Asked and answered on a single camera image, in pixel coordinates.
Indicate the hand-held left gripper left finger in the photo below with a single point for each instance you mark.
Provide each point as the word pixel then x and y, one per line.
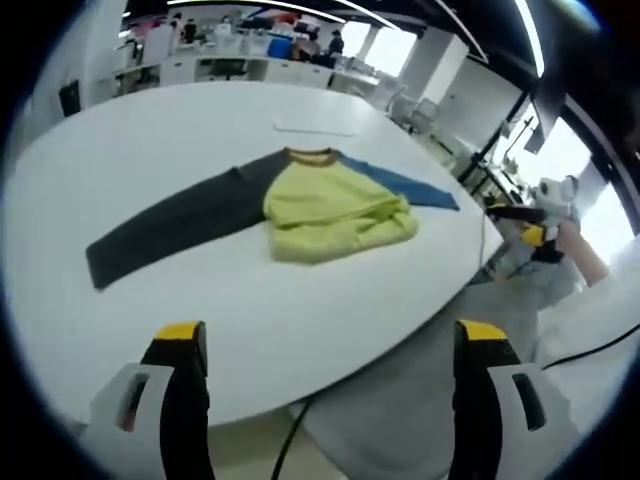
pixel 185 400

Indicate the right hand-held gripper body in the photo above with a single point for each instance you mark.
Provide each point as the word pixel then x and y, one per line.
pixel 557 195

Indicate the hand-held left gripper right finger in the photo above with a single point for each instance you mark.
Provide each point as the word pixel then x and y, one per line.
pixel 475 400

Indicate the yellow long-sleeved garment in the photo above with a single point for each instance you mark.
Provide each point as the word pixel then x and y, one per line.
pixel 325 220

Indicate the person's right hand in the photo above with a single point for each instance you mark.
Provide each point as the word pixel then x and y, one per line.
pixel 571 240

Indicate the black equipment stand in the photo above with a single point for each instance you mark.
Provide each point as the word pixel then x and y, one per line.
pixel 545 120

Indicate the white recessed socket strip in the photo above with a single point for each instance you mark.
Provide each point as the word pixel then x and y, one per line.
pixel 310 125

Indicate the blue container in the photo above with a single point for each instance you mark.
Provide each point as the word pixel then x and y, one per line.
pixel 278 47

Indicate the black waste bin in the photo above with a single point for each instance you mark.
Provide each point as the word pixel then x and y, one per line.
pixel 70 98

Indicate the black office chair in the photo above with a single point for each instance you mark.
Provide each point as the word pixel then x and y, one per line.
pixel 230 69

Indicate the row of white cabinets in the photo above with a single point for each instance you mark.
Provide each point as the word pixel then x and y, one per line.
pixel 175 70

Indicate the white square pillar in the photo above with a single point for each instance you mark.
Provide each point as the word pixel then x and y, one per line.
pixel 85 45

